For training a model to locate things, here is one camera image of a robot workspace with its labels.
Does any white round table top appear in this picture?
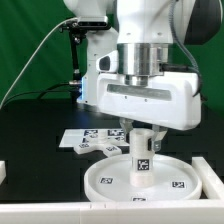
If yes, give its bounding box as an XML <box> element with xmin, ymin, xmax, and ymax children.
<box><xmin>84</xmin><ymin>154</ymin><xmax>202</xmax><ymax>202</ymax></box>

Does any black cable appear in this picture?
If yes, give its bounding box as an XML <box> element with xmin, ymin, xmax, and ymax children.
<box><xmin>0</xmin><ymin>82</ymin><xmax>83</xmax><ymax>107</ymax></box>

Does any white L-shaped fence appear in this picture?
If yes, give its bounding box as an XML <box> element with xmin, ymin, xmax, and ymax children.
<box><xmin>0</xmin><ymin>157</ymin><xmax>224</xmax><ymax>224</ymax></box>

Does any white block at left edge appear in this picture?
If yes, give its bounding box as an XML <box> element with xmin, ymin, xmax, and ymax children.
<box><xmin>0</xmin><ymin>161</ymin><xmax>6</xmax><ymax>185</ymax></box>

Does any black camera on stand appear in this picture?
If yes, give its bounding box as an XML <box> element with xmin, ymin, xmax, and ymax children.
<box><xmin>59</xmin><ymin>16</ymin><xmax>111</xmax><ymax>100</ymax></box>

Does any white marker sheet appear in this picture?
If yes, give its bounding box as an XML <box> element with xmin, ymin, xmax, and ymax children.
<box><xmin>60</xmin><ymin>128</ymin><xmax>128</xmax><ymax>147</ymax></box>

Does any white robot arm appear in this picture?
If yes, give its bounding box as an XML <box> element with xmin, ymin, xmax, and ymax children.
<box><xmin>63</xmin><ymin>0</ymin><xmax>223</xmax><ymax>151</ymax></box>

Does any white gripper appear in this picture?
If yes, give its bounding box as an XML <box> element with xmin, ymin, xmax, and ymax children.
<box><xmin>97</xmin><ymin>72</ymin><xmax>201</xmax><ymax>152</ymax></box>

